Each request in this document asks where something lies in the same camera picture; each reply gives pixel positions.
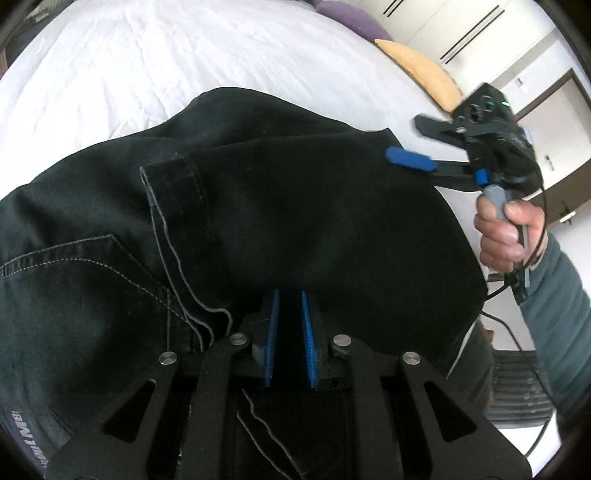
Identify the black ribbed object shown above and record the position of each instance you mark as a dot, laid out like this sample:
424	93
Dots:
517	387

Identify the person's right hand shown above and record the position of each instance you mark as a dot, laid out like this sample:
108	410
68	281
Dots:
496	235

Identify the person's right forearm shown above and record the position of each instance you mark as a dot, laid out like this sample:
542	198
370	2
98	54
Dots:
563	314

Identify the purple cushion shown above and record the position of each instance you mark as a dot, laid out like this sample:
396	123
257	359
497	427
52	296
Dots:
351	21

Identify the white door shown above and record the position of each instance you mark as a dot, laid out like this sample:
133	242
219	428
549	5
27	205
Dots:
561	138

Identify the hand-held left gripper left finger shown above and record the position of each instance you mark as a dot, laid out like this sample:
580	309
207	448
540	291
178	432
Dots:
272	337

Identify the bed with white sheet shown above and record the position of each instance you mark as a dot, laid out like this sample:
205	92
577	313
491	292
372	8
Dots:
184	55

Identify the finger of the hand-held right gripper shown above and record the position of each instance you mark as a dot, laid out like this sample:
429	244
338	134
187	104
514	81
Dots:
436	129
408	158

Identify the yellow cushion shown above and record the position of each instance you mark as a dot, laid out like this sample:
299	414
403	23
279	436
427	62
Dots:
425	74

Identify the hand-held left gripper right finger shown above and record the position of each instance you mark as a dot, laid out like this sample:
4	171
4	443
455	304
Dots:
308	341

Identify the black pants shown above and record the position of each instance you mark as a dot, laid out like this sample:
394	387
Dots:
300	207

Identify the white wardrobe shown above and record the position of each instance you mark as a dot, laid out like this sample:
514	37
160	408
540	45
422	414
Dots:
429	27

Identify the brown door frame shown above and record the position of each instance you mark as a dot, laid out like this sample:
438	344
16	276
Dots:
545	91

